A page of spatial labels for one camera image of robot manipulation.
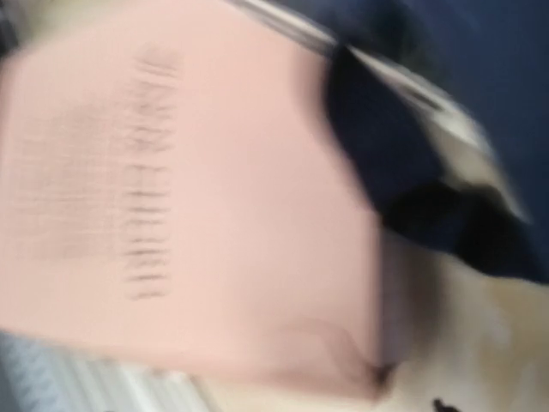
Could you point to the pink warm chord book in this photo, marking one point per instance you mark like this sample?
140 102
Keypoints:
171 193

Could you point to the navy blue student backpack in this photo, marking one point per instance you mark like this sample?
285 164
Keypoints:
442 108

